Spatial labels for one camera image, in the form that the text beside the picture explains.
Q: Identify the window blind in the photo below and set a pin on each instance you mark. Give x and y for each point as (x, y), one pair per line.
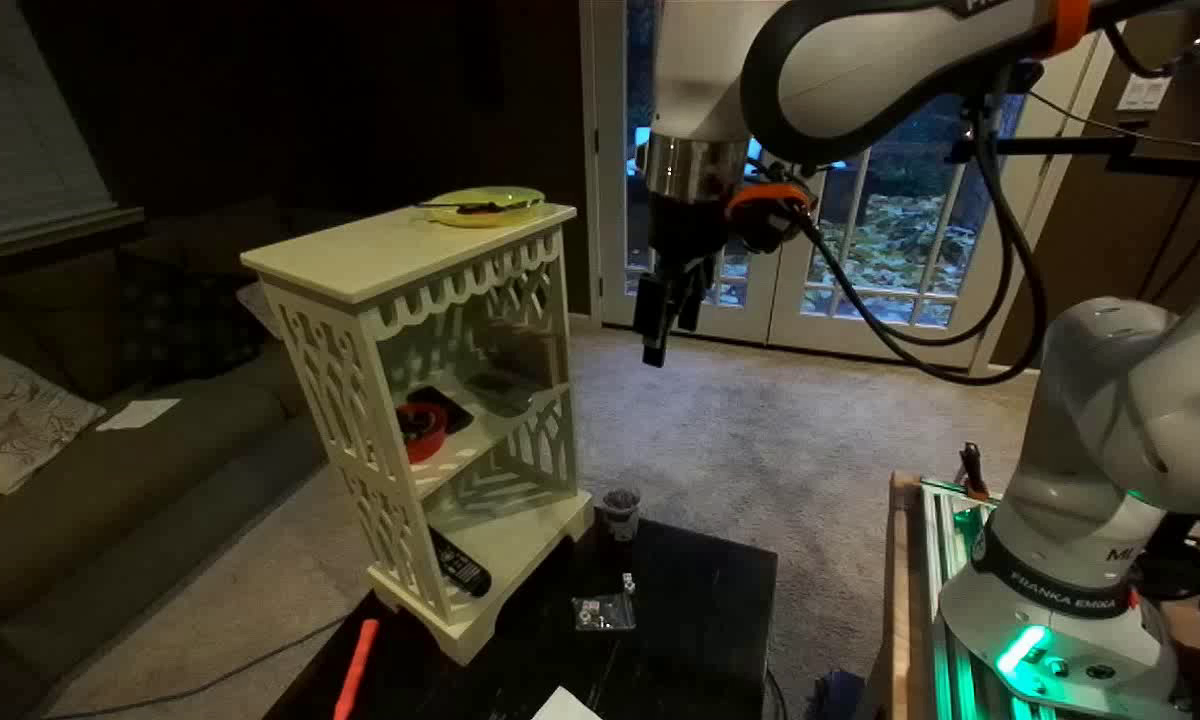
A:
(22, 132)

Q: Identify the flat dark tablet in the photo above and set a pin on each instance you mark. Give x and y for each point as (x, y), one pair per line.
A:
(501, 391)

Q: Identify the white lattice shelf unit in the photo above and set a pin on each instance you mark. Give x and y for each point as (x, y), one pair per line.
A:
(386, 402)

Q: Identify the red stick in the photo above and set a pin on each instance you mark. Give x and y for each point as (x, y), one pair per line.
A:
(355, 673)

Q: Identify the black camera stand bar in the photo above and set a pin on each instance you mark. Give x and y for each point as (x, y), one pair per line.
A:
(1163, 151)

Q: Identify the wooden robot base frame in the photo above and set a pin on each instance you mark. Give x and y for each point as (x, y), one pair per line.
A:
(911, 602)

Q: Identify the white french door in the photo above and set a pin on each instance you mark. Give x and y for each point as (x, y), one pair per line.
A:
(880, 254)

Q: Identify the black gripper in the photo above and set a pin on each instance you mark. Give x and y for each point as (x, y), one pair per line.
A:
(689, 233)

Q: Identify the white paper note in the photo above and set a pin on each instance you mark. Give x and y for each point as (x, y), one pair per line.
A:
(137, 412)

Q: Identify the small white die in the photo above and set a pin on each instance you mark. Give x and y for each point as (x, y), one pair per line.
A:
(626, 582)

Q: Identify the patterned light blanket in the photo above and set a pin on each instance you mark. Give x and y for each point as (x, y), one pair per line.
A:
(4, 420)

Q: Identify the yellow plate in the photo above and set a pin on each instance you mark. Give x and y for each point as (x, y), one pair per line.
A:
(484, 214)

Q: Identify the orange bowl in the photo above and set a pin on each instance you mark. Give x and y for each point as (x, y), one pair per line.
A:
(423, 433)

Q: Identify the black remote control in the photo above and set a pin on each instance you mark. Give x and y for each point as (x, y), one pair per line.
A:
(463, 567)

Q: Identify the small clear cup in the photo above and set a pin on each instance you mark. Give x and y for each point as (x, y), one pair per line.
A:
(618, 517)

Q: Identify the white paper sheet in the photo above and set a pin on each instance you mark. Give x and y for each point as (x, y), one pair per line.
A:
(567, 707)

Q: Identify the dark brown sofa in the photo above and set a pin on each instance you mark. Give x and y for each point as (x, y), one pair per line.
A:
(123, 506)

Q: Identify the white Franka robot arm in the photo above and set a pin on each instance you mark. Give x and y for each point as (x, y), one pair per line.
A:
(1105, 402)

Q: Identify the small black packet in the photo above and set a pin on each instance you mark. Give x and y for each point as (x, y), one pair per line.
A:
(607, 615)

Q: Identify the black coffee table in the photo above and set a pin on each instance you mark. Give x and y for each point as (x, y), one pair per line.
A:
(681, 624)

